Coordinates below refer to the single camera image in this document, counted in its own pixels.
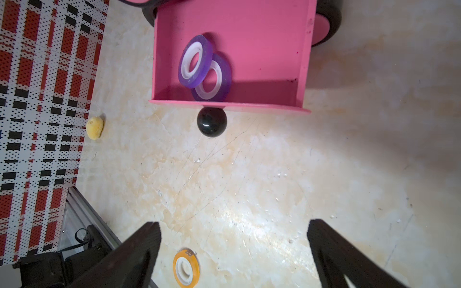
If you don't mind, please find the pink drawer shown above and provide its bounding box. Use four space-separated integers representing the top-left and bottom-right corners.
151 1 316 115

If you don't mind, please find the purple tape roll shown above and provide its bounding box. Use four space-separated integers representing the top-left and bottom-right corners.
178 35 214 89
190 54 232 102

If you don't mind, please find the small yellow object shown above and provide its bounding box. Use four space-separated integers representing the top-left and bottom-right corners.
86 116 104 140

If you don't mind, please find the orange tape roll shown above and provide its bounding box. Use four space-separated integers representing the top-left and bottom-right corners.
173 248 200 288

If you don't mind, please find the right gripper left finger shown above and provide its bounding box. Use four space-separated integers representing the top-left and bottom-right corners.
70 222 162 288

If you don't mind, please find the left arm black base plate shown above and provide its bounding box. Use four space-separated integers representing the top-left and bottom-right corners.
13 225 112 288

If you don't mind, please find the black drawer cabinet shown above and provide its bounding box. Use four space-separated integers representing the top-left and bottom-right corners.
121 0 343 47

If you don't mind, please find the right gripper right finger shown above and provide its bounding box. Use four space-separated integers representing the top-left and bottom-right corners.
307 219 404 288

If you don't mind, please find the aluminium mounting rail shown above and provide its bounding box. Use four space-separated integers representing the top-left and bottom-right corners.
57 186 159 288

